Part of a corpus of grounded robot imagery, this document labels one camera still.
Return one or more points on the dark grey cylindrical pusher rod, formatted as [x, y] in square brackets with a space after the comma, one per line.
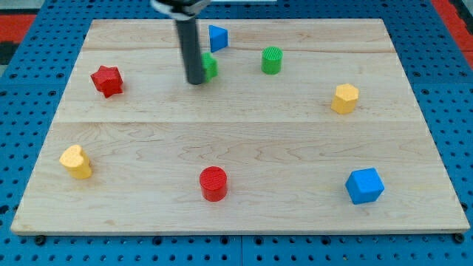
[188, 36]

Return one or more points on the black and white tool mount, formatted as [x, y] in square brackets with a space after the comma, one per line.
[180, 9]

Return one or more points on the green star block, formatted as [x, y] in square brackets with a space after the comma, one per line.
[210, 66]

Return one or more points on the red star block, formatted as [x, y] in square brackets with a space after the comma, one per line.
[108, 81]

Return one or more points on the blue triangle block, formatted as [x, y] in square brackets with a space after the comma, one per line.
[218, 38]

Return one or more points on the green cylinder block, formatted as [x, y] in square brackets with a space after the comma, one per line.
[271, 60]

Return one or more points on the light wooden board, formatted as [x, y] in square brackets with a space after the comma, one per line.
[286, 153]

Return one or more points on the red cylinder block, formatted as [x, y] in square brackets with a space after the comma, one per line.
[213, 183]

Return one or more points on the yellow heart block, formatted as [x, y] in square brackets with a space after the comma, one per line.
[76, 162]

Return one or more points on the yellow hexagon block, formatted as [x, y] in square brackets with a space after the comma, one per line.
[345, 99]

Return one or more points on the blue cube block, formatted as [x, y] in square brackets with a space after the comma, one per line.
[364, 185]

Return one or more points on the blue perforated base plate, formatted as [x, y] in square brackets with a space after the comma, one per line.
[31, 88]

